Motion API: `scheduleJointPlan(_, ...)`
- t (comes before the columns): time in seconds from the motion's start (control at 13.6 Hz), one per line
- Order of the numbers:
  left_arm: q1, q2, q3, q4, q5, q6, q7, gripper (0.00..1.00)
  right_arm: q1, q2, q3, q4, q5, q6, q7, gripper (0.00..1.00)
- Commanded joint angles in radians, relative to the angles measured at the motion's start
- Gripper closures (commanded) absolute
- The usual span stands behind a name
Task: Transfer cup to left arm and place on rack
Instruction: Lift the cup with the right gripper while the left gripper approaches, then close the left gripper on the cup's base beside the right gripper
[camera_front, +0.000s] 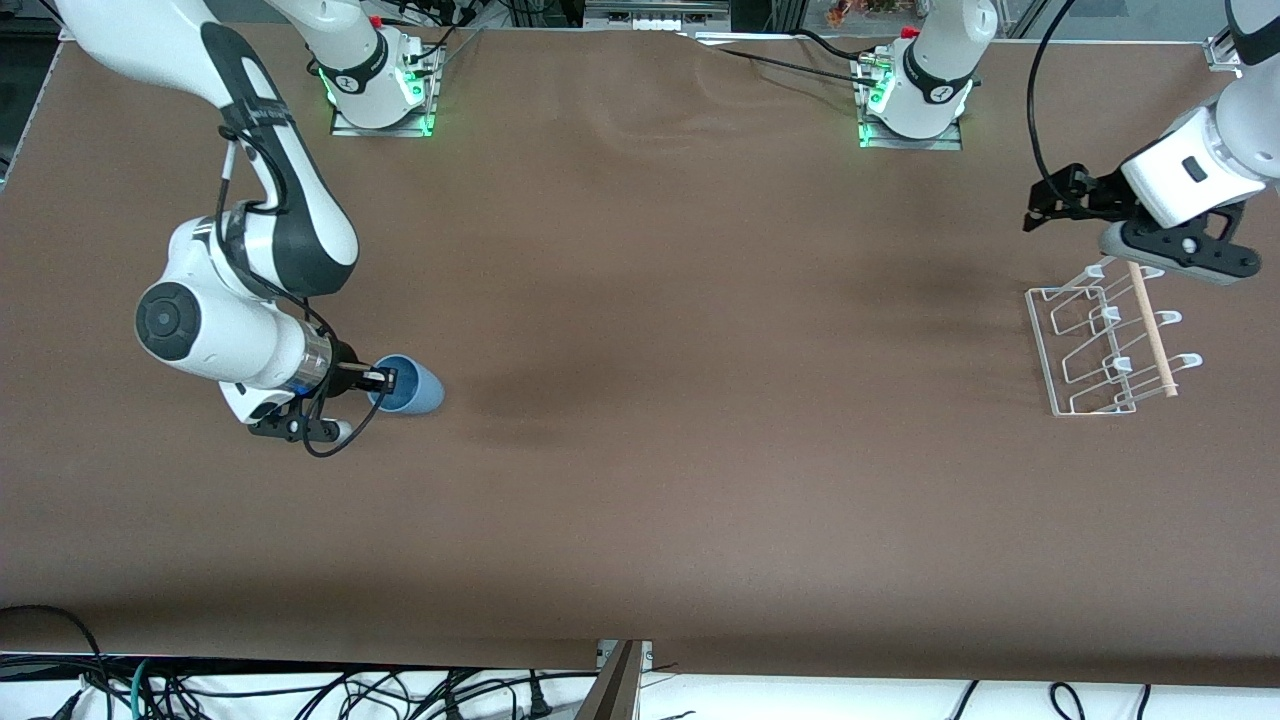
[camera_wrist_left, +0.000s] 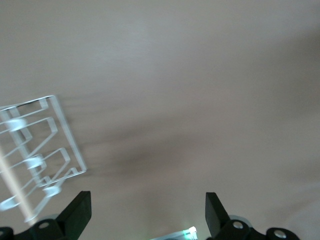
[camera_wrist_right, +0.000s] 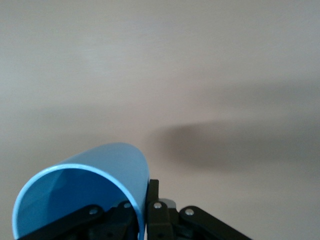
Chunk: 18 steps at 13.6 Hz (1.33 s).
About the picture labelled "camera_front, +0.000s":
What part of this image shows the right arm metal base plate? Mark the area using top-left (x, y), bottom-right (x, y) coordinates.
top-left (329, 38), bottom-right (439, 139)

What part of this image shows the blue plastic cup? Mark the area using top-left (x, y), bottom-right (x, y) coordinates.
top-left (366, 354), bottom-right (445, 417)

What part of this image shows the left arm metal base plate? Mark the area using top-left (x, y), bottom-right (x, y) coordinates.
top-left (855, 52), bottom-right (965, 152)

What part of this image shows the short black table cable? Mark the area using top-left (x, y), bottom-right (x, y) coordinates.
top-left (795, 27), bottom-right (891, 63)

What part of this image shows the long black table cable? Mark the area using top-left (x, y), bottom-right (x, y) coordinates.
top-left (680, 33), bottom-right (886, 87)

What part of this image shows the thick black floor cable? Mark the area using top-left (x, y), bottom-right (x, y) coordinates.
top-left (0, 604), bottom-right (109, 691)

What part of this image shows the white wire dish rack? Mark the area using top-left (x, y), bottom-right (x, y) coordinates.
top-left (1025, 255), bottom-right (1204, 417)

